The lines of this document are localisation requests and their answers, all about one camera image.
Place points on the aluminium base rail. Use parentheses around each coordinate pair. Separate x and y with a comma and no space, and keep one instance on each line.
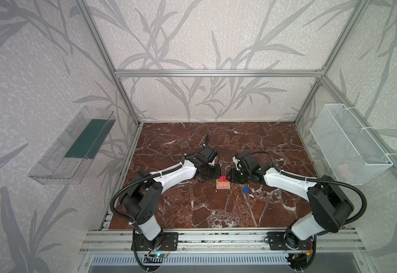
(201,241)

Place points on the aluminium frame crossbar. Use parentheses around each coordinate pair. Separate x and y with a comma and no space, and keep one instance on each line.
(125,73)

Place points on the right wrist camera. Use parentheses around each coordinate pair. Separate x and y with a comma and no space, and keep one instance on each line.
(235,161)

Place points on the pink item in basket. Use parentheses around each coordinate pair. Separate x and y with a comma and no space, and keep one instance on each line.
(345,171)

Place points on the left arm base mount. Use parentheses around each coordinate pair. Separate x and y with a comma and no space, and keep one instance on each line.
(154,241)

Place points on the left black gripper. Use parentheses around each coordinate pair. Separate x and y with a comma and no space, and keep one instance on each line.
(210,171)

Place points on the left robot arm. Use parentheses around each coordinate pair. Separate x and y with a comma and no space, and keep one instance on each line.
(137,202)

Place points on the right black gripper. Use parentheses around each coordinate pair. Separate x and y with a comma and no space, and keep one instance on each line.
(238,174)

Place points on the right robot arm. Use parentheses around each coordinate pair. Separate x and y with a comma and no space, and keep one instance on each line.
(333,204)

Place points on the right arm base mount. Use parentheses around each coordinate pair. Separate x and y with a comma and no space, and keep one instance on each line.
(284,242)

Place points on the clear plastic wall tray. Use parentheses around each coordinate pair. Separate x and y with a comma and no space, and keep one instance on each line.
(69,158)

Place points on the white wire basket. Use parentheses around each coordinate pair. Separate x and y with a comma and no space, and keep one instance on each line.
(344,140)

